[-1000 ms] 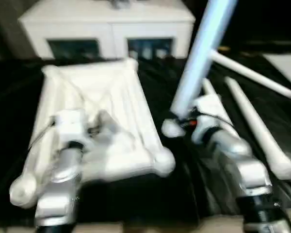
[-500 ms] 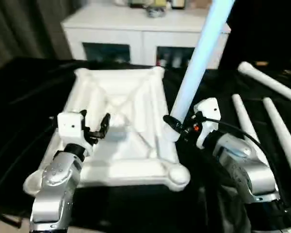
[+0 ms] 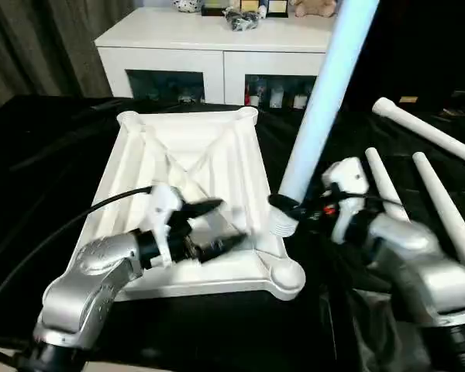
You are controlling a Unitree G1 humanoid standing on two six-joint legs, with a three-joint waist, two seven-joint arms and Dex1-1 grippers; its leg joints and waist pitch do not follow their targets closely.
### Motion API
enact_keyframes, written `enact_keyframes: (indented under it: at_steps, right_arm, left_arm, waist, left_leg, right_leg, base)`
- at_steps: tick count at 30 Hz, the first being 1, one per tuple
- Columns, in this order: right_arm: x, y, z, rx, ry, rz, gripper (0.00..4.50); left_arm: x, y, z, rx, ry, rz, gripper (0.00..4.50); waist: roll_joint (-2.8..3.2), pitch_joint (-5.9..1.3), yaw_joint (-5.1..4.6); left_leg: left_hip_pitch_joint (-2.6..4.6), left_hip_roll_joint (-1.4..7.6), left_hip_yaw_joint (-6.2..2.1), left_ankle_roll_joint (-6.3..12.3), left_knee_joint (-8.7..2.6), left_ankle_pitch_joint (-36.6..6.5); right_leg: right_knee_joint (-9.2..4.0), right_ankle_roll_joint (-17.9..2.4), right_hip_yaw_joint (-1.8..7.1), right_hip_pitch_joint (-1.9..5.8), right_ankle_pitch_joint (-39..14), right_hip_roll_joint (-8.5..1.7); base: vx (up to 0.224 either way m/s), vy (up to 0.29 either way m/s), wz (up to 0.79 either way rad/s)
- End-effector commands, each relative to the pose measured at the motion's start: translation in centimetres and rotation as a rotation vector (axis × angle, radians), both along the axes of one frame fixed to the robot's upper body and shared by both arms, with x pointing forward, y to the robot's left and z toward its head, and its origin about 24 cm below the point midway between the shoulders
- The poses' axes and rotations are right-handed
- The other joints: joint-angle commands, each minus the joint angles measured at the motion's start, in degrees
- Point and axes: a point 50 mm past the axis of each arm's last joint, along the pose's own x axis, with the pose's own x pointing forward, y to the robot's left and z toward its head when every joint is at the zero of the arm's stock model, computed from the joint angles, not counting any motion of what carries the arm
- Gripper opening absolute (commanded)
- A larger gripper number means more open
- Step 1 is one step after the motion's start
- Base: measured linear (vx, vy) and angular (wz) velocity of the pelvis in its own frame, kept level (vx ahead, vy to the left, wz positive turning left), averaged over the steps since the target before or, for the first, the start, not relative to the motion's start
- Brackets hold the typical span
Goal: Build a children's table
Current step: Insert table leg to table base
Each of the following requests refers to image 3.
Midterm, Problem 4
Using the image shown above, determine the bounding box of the white plastic table top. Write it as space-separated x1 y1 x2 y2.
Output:
64 107 308 302

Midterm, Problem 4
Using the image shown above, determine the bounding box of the white plastic table leg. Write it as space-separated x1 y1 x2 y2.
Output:
268 0 381 238
371 97 465 171
364 146 411 222
412 151 465 296

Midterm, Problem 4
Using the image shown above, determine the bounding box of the black mat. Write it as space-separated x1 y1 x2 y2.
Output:
0 92 465 372

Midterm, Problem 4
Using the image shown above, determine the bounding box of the white cabinet with glass doors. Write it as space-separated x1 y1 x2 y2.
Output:
94 6 335 109

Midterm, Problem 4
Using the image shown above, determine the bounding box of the black box with yellow label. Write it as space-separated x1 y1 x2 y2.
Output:
332 0 465 114

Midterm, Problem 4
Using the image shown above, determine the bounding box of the beige plush teddy bear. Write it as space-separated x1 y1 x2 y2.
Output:
293 0 339 19

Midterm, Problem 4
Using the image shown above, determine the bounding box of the white spotted plush toy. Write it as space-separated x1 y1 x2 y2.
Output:
173 0 203 13

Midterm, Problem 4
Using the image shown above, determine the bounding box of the grey curtain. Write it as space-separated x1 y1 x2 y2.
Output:
0 0 137 116

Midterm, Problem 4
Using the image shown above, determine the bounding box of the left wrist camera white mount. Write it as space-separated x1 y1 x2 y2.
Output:
144 184 184 269

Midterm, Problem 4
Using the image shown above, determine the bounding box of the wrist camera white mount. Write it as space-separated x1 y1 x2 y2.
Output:
320 156 370 246
144 184 184 269

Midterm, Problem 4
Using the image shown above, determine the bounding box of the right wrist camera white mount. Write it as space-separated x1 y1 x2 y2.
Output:
320 156 370 246

